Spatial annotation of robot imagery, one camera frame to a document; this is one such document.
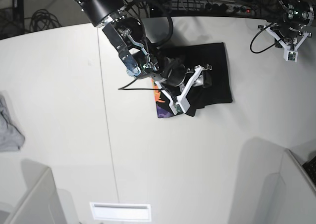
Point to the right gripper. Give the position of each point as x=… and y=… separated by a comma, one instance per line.
x=170, y=75

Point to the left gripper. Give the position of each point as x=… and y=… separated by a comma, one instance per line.
x=285, y=37

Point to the black T-shirt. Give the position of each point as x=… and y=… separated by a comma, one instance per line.
x=199, y=97

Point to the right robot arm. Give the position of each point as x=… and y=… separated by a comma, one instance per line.
x=141, y=57

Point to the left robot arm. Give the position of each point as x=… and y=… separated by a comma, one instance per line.
x=297, y=14

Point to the white power strip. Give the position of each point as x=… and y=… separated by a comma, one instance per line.
x=230, y=9

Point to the black keyboard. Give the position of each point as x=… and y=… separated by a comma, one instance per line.
x=310, y=168

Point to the grey crumpled cloth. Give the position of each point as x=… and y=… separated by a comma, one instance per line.
x=11, y=139

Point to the white partition panel left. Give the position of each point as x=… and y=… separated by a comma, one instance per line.
x=29, y=195

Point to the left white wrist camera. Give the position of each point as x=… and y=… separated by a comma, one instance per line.
x=290, y=55

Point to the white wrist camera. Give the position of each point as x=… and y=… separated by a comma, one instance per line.
x=290, y=55
x=181, y=106

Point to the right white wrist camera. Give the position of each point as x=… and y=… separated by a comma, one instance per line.
x=181, y=106

